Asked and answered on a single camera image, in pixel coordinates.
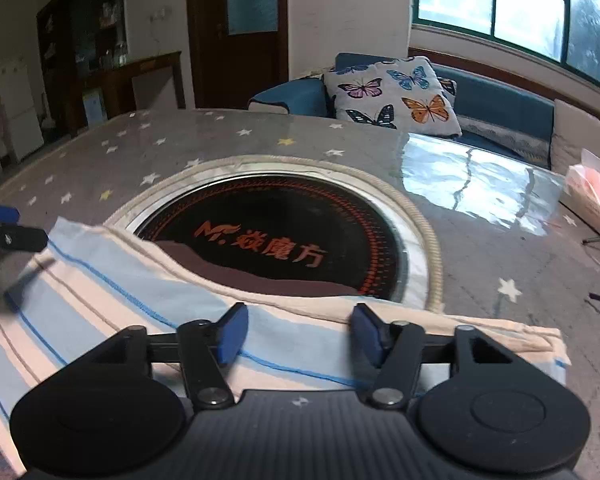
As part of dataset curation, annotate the dark wooden door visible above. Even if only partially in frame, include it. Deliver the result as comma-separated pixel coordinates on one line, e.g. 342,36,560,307
186,0,290,110

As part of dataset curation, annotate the dark wooden display cabinet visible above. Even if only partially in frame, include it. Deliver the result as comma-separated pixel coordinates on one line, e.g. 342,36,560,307
36,0,129,137

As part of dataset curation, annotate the green framed window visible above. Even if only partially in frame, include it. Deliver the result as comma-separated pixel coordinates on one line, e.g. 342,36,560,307
410,0,600,95

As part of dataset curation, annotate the blue framed picture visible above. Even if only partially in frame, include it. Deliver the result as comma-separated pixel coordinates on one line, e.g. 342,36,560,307
82,88,106,129

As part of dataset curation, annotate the white refrigerator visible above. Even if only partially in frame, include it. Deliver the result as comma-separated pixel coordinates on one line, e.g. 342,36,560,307
0,57,46,162

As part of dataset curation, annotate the light blue striped shirt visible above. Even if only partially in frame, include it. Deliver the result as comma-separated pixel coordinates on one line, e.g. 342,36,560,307
0,217,569,477

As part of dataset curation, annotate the round black induction cooktop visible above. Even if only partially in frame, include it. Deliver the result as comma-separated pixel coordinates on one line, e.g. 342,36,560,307
102,155,444,315

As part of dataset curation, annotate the blue sofa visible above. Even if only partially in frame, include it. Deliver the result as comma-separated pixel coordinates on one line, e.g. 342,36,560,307
247,52,556,171

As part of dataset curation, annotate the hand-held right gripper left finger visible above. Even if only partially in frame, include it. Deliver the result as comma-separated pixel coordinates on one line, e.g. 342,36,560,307
82,302,251,409

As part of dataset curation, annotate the butterfly print pillow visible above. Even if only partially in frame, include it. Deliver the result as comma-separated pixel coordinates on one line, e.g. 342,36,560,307
322,56,464,140

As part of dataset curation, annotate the beige cushion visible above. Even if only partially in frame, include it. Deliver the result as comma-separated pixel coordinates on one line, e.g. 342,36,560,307
550,98,600,177

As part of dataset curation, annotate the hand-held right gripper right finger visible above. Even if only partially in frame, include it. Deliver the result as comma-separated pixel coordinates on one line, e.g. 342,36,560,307
350,303,517,409

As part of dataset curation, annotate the dark wooden side table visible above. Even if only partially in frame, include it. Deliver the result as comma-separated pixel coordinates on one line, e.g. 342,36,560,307
82,51,187,132

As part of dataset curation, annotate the pink plastic bag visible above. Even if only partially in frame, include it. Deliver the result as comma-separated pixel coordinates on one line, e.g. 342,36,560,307
559,148,600,237

